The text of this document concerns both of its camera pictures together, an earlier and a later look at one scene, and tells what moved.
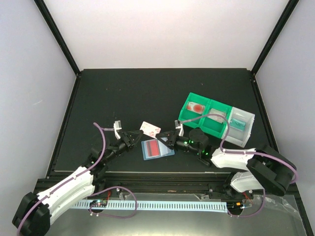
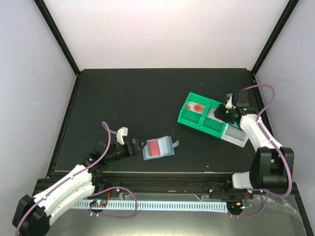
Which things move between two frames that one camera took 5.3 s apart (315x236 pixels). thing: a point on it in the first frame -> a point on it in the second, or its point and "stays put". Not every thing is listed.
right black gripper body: (175, 144) -> (224, 115)
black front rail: (211, 183) stays put
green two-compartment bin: (214, 127) stays put
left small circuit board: (99, 203) stays put
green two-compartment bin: (185, 114) stays put
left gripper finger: (135, 141) -> (142, 145)
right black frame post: (288, 9) stays put
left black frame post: (57, 34) stays put
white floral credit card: (149, 129) -> (211, 115)
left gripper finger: (135, 132) -> (141, 143)
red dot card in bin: (196, 107) stays put
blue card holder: (153, 148) stays put
